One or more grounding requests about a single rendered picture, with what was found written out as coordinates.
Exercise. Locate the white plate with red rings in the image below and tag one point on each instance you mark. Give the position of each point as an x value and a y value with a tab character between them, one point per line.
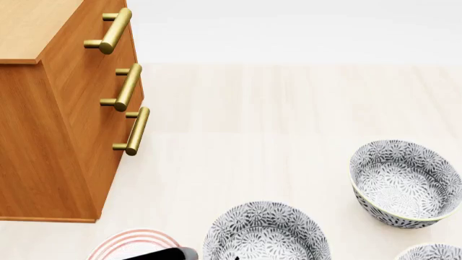
126	241

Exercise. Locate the black white floral bowl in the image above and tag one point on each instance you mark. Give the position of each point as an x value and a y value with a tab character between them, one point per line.
400	187
267	230
433	253

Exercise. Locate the wooden drawer cabinet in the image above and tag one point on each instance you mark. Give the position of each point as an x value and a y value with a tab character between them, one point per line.
43	130

